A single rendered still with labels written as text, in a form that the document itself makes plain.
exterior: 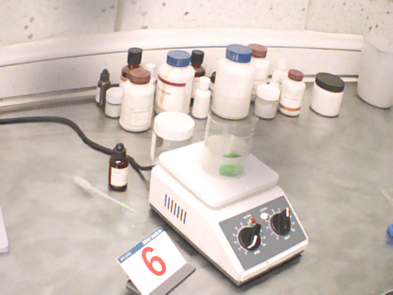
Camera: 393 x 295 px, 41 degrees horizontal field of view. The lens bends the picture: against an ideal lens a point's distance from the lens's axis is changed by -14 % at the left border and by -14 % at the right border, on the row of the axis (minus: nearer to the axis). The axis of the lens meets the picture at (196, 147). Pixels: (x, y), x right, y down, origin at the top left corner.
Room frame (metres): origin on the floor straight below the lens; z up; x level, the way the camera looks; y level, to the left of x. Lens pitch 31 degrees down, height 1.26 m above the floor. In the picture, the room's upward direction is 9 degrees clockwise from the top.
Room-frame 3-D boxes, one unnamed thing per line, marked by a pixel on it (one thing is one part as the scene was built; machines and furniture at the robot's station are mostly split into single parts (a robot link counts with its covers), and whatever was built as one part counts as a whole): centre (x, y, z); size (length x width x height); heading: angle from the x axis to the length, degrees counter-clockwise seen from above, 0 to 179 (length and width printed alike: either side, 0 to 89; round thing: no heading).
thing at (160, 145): (0.77, 0.04, 0.79); 0.06 x 0.06 x 0.08
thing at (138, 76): (0.89, 0.11, 0.80); 0.06 x 0.06 x 0.10
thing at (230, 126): (0.66, -0.04, 0.88); 0.07 x 0.06 x 0.08; 138
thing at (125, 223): (0.61, 0.08, 0.76); 0.06 x 0.06 x 0.02
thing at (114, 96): (0.91, 0.15, 0.77); 0.04 x 0.04 x 0.04
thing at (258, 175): (0.66, -0.03, 0.83); 0.12 x 0.12 x 0.01; 42
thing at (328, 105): (1.07, -0.25, 0.79); 0.07 x 0.07 x 0.07
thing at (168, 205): (0.64, -0.05, 0.79); 0.22 x 0.13 x 0.08; 42
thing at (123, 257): (0.52, 0.03, 0.77); 0.09 x 0.06 x 0.04; 151
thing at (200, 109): (0.95, 0.00, 0.79); 0.03 x 0.03 x 0.07
